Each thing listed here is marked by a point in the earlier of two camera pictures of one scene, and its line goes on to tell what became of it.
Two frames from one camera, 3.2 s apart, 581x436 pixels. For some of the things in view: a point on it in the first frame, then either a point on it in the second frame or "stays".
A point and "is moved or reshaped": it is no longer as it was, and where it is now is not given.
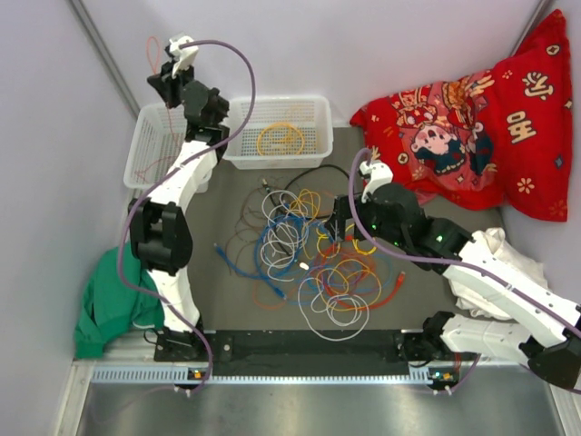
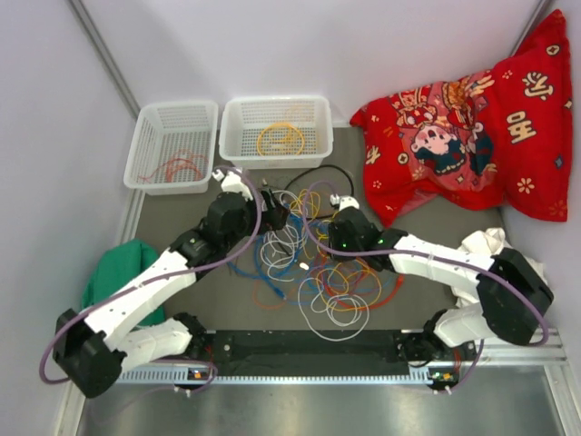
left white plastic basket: [156, 136] stays
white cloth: [479, 306] stays
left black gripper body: [172, 85] → [270, 219]
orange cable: [173, 153] is moved or reshaped
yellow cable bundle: [349, 283] stays
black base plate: [320, 351] stays
